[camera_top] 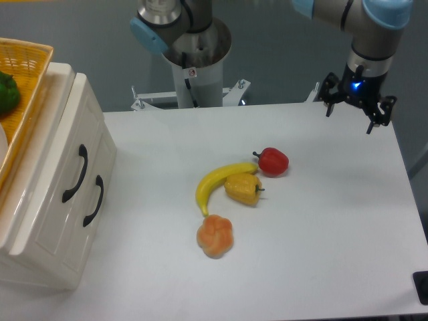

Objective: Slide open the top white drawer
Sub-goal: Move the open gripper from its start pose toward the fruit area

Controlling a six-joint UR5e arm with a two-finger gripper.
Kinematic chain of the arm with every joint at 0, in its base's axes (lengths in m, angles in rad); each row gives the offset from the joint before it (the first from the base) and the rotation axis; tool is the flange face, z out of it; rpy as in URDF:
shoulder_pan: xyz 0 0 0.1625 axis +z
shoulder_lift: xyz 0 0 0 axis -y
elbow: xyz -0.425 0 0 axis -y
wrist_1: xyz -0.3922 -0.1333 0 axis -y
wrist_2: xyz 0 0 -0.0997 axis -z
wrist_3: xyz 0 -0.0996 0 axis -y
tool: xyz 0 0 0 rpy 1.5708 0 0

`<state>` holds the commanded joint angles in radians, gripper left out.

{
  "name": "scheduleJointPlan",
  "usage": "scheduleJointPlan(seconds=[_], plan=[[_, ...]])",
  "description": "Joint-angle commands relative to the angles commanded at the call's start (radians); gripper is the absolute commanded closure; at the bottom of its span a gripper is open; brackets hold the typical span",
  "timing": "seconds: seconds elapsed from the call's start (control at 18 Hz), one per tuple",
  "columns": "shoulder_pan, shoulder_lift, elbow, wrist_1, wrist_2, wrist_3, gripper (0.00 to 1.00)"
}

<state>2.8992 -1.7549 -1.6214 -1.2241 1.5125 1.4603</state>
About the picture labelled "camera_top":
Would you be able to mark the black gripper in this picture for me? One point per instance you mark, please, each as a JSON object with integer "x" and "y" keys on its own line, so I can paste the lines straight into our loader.
{"x": 358, "y": 91}

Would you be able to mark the black top drawer handle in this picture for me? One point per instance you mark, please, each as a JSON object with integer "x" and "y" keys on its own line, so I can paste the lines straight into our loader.
{"x": 80, "y": 174}

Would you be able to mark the black drawer handle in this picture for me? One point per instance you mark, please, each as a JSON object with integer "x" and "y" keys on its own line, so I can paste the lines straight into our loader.
{"x": 80, "y": 174}
{"x": 97, "y": 199}

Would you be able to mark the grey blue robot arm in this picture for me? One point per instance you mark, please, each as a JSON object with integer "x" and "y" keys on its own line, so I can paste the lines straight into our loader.
{"x": 376, "y": 27}

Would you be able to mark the white drawer cabinet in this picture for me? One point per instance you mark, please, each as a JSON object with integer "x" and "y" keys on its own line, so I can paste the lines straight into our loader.
{"x": 36, "y": 266}

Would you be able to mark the red bell pepper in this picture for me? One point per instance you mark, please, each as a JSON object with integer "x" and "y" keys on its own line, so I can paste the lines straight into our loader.
{"x": 272, "y": 161}

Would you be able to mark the yellow bell pepper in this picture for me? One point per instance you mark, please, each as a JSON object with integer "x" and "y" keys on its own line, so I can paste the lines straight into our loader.
{"x": 244, "y": 188}

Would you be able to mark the yellow banana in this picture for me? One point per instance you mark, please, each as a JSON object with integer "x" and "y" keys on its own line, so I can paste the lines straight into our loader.
{"x": 217, "y": 177}

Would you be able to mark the black device at edge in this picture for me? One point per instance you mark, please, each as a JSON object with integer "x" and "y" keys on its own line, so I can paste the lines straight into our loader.
{"x": 421, "y": 284}

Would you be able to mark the yellow woven basket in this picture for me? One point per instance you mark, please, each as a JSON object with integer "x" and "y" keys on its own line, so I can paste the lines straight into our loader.
{"x": 26, "y": 62}

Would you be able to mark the green bell pepper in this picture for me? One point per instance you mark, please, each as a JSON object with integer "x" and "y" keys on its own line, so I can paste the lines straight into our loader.
{"x": 10, "y": 95}

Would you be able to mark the white plate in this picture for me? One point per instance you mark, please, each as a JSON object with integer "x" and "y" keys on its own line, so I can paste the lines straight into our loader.
{"x": 3, "y": 145}

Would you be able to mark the white table clamp bracket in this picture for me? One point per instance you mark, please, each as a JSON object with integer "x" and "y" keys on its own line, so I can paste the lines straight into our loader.
{"x": 312, "y": 96}

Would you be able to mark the black bottom drawer handle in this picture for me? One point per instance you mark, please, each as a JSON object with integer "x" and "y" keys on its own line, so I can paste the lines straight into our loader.
{"x": 97, "y": 199}

